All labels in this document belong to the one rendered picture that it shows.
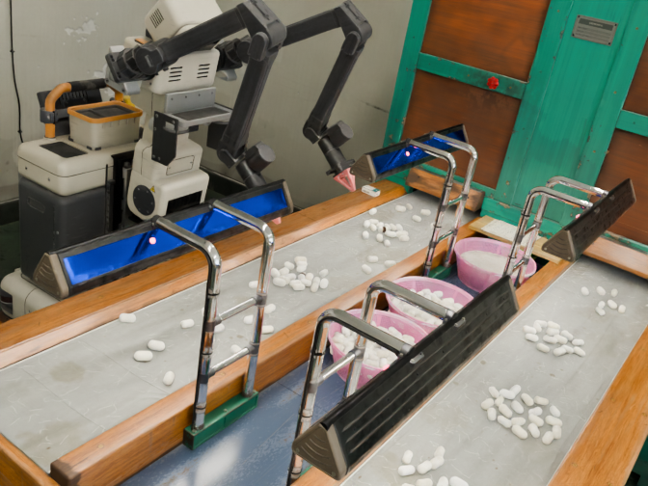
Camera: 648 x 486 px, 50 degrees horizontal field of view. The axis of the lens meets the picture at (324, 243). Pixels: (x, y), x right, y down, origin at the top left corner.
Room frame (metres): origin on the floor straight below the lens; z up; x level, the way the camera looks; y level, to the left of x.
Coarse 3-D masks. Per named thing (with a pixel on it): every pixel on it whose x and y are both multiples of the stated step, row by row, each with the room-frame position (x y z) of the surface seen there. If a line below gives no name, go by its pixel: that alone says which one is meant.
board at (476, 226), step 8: (488, 216) 2.40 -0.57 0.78; (472, 224) 2.30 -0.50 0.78; (480, 224) 2.31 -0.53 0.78; (480, 232) 2.26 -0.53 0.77; (488, 232) 2.24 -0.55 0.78; (504, 240) 2.21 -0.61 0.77; (536, 240) 2.25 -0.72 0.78; (544, 240) 2.27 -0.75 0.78; (520, 248) 2.18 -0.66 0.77; (536, 248) 2.19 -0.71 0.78; (544, 256) 2.14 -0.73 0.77; (552, 256) 2.14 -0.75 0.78
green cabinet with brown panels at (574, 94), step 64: (448, 0) 2.61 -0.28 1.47; (512, 0) 2.49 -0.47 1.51; (576, 0) 2.38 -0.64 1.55; (640, 0) 2.28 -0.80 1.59; (448, 64) 2.57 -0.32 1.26; (512, 64) 2.46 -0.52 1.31; (576, 64) 2.35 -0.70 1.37; (640, 64) 2.26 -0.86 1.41; (512, 128) 2.43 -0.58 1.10; (576, 128) 2.32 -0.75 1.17; (640, 128) 2.21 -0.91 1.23; (512, 192) 2.38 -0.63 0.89; (576, 192) 2.27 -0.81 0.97; (640, 192) 2.19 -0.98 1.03
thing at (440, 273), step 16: (416, 144) 1.98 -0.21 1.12; (448, 144) 2.09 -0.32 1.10; (464, 144) 2.07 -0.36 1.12; (448, 160) 1.91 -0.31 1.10; (448, 176) 1.91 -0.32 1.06; (448, 192) 1.91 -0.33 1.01; (464, 192) 2.04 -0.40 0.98; (464, 208) 2.05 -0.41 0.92; (432, 240) 1.91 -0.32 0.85; (448, 240) 2.05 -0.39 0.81; (432, 256) 1.91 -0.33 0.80; (448, 256) 2.04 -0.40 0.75; (432, 272) 1.98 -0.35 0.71; (448, 272) 2.06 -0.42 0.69
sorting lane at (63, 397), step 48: (336, 240) 2.03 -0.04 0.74; (384, 240) 2.10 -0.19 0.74; (192, 288) 1.58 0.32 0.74; (240, 288) 1.62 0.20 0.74; (288, 288) 1.67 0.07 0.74; (336, 288) 1.72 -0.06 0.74; (96, 336) 1.30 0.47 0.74; (144, 336) 1.33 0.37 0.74; (192, 336) 1.36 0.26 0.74; (240, 336) 1.40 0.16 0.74; (0, 384) 1.08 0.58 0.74; (48, 384) 1.11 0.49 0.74; (96, 384) 1.13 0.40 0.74; (144, 384) 1.16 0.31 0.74; (0, 432) 0.96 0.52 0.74; (48, 432) 0.98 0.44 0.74; (96, 432) 1.00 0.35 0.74
